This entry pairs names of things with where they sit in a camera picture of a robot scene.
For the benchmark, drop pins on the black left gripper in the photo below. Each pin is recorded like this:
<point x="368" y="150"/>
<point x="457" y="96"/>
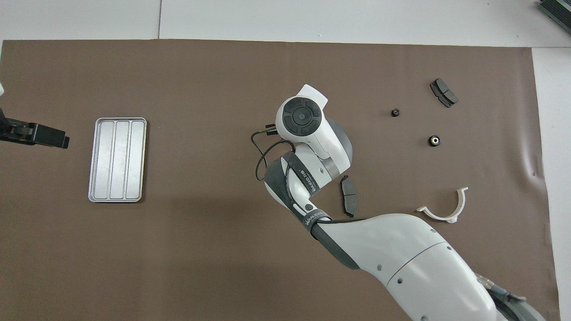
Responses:
<point x="18" y="133"/>

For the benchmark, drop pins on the black bearing gear silver centre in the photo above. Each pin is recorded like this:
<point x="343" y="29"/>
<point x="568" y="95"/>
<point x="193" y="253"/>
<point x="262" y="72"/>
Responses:
<point x="434" y="141"/>

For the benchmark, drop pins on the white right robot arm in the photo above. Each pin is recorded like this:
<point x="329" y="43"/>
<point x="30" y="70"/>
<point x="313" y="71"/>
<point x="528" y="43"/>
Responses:
<point x="401" y="258"/>

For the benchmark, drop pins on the silver metal grooved tray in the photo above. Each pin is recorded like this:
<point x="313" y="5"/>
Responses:
<point x="118" y="160"/>

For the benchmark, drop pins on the long dark grey brake pad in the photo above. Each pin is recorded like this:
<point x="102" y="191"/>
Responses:
<point x="350" y="198"/>

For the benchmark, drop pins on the brown paper table mat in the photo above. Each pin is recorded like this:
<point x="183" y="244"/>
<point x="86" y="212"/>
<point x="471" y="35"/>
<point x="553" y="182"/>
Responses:
<point x="200" y="245"/>

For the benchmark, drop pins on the short dark grey brake pad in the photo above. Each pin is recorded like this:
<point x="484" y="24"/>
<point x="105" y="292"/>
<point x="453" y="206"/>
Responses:
<point x="444" y="92"/>

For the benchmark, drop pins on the black ribbed device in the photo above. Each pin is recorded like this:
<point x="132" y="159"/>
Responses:
<point x="560" y="11"/>

